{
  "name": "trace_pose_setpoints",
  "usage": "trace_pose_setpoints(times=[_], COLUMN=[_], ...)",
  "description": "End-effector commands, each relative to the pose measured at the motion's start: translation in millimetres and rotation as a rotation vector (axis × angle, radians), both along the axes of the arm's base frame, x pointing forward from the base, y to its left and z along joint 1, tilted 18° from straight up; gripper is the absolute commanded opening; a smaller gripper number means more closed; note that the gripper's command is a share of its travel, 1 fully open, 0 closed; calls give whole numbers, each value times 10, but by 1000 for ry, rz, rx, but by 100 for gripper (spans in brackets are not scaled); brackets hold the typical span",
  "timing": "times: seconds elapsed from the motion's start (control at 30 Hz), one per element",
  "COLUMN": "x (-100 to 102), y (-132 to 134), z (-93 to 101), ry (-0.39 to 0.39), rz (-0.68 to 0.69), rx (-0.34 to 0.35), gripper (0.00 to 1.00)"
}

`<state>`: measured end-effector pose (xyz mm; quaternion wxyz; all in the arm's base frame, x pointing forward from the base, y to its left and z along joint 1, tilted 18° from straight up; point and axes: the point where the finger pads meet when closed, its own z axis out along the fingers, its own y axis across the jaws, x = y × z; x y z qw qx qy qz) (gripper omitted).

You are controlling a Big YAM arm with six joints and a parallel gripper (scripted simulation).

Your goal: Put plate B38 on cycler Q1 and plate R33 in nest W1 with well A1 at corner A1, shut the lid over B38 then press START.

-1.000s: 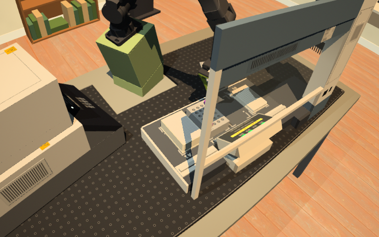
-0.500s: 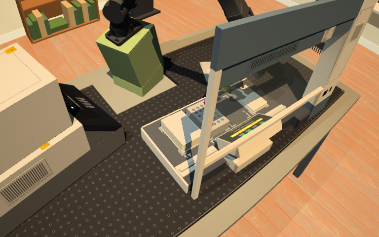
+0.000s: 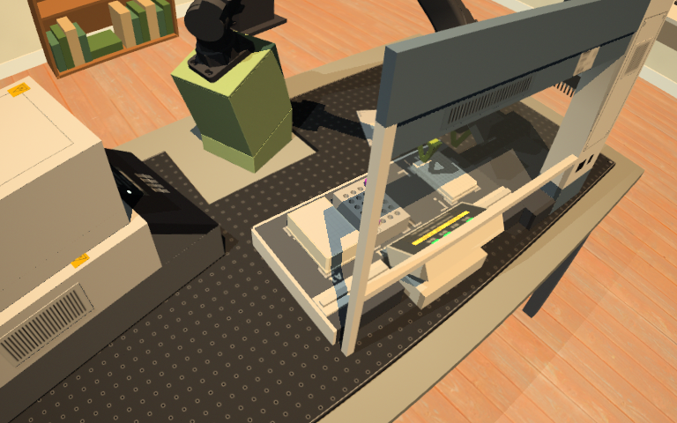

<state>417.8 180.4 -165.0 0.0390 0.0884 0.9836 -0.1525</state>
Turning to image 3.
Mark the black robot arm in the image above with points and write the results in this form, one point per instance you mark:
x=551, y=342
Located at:
x=219, y=49

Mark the beige benchtop instrument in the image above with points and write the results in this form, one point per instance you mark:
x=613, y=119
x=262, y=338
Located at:
x=79, y=262

